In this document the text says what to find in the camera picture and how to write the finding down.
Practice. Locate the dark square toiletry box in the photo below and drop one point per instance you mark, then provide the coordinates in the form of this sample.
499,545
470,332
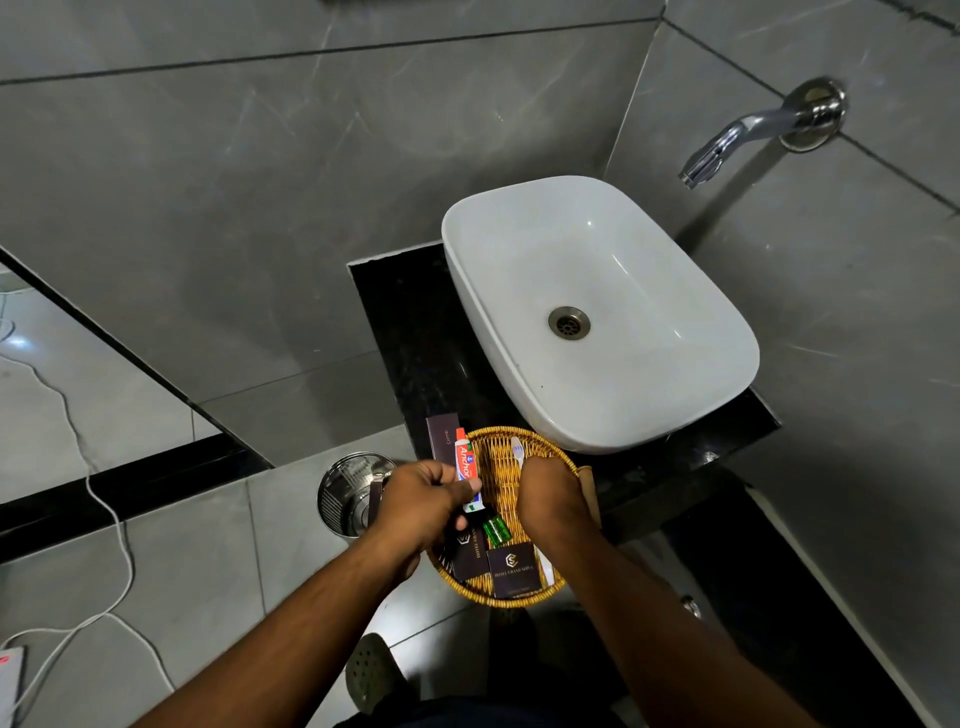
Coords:
471,556
514,571

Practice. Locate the white ceramic sink basin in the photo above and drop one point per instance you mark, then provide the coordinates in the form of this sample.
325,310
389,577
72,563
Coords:
600,255

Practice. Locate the metal sink drain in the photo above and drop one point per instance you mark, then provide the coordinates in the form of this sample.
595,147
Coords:
569,323

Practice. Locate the person's right hand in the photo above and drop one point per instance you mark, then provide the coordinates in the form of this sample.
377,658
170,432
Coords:
551,499

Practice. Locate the person's left hand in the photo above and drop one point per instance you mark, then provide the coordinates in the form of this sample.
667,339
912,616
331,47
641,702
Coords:
416,510

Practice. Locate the red and white toothpaste tube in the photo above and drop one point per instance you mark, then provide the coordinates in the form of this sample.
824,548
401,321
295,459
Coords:
465,461

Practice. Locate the chrome wall faucet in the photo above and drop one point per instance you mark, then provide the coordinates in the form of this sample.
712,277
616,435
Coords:
757,124

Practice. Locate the green small bottles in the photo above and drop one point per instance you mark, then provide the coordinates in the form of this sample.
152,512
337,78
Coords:
496,530

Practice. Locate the narrow dark brown packet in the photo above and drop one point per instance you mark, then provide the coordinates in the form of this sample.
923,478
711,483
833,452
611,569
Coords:
375,501

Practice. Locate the person's dark trousers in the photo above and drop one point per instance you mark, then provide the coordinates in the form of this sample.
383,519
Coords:
480,712

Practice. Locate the person's right forearm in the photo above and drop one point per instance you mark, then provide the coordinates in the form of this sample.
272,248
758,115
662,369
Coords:
660,645

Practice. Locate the grey perforated slipper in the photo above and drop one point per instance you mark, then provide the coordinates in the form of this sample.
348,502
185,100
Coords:
371,671

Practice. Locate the steel waste bin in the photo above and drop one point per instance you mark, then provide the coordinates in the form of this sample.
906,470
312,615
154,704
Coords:
349,491

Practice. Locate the white toothbrush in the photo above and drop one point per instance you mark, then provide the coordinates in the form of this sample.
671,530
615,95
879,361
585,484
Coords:
517,448

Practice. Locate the round wicker basket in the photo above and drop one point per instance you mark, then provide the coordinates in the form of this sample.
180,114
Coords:
501,480

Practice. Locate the person's right fingers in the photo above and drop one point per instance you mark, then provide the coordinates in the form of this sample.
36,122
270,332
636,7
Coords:
544,469

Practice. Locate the red and white device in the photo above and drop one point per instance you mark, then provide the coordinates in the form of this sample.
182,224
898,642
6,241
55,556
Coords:
9,686

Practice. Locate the person's left thumb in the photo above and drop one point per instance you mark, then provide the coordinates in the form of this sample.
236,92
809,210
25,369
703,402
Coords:
465,493

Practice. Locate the small metal valve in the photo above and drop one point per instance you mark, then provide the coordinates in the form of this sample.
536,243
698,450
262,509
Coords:
691,606

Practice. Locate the long dark brown box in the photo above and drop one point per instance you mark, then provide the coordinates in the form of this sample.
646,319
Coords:
441,439

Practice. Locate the person's left forearm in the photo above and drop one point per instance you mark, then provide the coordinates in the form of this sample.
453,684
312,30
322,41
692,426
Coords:
300,637

